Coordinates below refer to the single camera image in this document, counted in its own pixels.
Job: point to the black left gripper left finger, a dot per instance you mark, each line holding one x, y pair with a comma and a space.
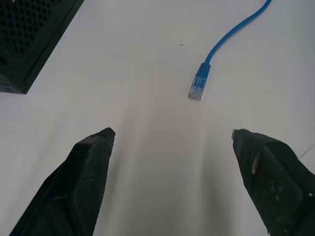
81, 186

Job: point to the black perforated metal box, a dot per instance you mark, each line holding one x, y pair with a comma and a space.
27, 37

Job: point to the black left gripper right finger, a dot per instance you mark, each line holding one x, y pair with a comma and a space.
275, 186

